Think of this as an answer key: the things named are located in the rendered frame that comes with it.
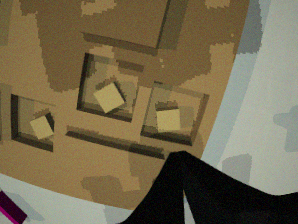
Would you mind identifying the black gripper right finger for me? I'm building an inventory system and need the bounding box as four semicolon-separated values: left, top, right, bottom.
177;151;298;224

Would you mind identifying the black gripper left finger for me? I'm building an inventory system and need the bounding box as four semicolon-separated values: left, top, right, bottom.
118;151;185;224

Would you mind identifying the small yellow block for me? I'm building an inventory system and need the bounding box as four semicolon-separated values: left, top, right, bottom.
29;113;55;140
156;107;181;133
93;80;125;113

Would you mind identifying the tan square board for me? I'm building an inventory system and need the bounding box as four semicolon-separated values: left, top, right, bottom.
0;0;250;210

